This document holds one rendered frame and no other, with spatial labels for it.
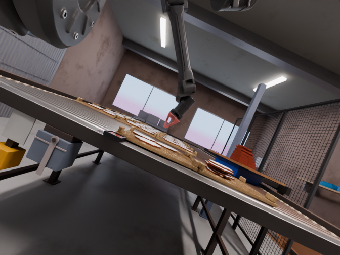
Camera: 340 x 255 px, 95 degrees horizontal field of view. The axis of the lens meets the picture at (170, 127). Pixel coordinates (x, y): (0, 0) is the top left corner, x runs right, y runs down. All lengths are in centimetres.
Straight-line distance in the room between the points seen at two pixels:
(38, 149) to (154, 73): 626
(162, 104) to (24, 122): 586
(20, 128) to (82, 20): 71
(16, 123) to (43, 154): 18
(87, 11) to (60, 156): 60
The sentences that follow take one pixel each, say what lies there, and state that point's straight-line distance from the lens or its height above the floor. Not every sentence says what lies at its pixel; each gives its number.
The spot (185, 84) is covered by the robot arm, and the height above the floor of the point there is 127.
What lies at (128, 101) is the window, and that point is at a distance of 667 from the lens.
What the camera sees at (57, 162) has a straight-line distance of 75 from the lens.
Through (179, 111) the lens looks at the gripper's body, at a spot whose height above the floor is 115.
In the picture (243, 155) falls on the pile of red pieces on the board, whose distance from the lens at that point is 173.
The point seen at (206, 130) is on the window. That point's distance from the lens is 665.
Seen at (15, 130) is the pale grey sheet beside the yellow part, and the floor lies 77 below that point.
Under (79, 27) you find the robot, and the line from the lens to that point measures 20.
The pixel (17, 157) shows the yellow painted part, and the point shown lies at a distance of 92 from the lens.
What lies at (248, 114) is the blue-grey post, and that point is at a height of 183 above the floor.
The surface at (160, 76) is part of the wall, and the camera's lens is 678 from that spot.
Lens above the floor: 104
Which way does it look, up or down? 1 degrees up
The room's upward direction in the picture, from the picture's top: 25 degrees clockwise
